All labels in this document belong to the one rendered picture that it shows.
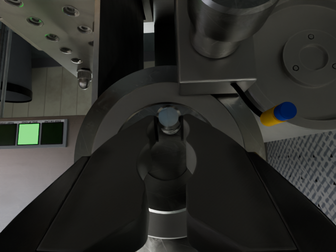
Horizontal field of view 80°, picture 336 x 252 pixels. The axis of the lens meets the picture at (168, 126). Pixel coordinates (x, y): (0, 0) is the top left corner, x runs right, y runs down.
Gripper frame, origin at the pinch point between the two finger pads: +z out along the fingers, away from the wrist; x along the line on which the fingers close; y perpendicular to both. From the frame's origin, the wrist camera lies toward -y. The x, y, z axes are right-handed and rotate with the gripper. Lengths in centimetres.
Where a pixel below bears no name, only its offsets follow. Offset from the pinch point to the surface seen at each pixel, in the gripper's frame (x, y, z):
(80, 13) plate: -13.8, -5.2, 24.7
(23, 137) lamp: -37, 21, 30
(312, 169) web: 17.3, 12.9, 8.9
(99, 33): -6.2, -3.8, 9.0
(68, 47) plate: -20.8, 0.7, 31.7
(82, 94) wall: -110, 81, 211
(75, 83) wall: -120, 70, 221
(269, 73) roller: 8.1, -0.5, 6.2
